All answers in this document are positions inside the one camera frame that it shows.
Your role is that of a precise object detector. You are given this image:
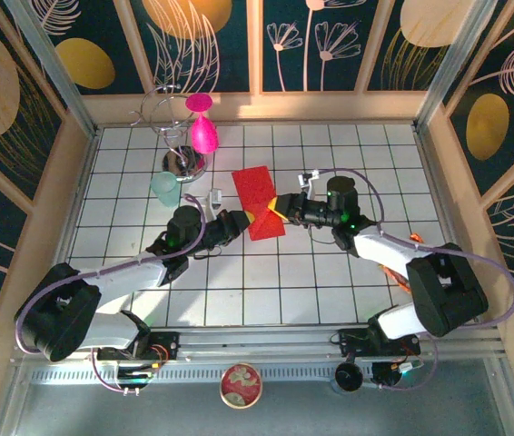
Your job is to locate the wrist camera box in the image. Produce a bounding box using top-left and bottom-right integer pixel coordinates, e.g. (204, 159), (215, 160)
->
(296, 168), (321, 194)
(204, 186), (224, 213)

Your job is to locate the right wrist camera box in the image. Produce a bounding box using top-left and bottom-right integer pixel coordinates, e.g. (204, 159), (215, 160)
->
(296, 168), (321, 194)

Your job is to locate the small electronics board with LED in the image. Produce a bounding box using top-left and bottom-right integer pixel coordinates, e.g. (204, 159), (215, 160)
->
(371, 361), (424, 388)
(117, 362), (161, 383)

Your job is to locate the chrome wire glass stand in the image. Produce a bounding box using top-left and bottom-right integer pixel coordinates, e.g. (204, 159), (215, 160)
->
(129, 84), (208, 183)

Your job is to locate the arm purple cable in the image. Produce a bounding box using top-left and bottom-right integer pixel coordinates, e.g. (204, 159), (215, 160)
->
(14, 193), (208, 396)
(315, 167), (514, 392)

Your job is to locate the colourful snack packet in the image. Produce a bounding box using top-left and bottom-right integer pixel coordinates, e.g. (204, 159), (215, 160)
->
(380, 231), (425, 295)

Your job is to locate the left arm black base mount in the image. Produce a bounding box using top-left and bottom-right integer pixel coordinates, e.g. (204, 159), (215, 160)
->
(96, 331), (181, 362)

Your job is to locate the round red floral tin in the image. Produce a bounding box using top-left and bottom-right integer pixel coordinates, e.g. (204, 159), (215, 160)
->
(219, 362), (263, 410)

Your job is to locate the aluminium table side rail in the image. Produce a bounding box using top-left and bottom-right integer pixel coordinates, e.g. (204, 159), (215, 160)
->
(34, 126), (104, 331)
(413, 126), (485, 324)

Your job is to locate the pink wine glass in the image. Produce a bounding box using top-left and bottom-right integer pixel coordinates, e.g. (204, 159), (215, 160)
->
(184, 93), (219, 154)

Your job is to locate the teal plastic cup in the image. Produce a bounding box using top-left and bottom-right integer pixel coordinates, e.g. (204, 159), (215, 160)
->
(150, 171), (182, 209)

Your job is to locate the aluminium frame post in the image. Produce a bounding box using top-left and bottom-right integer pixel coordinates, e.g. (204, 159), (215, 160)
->
(412, 0), (499, 134)
(2, 0), (100, 137)

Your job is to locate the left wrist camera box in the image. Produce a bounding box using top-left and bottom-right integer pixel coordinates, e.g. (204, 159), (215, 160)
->
(204, 186), (224, 213)

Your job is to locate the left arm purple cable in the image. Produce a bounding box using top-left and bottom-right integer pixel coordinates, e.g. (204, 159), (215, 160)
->
(14, 193), (208, 396)

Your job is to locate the perforated metal strip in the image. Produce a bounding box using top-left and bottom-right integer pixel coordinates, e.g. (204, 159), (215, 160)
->
(25, 366), (376, 387)

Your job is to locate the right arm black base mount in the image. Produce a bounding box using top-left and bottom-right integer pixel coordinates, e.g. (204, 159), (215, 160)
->
(331, 329), (421, 360)

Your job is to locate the aluminium mounting rail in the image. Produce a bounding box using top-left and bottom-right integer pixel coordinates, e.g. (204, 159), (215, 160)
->
(10, 322), (510, 364)

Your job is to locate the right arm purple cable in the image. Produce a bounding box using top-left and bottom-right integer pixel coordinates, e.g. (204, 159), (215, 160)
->
(315, 167), (514, 392)

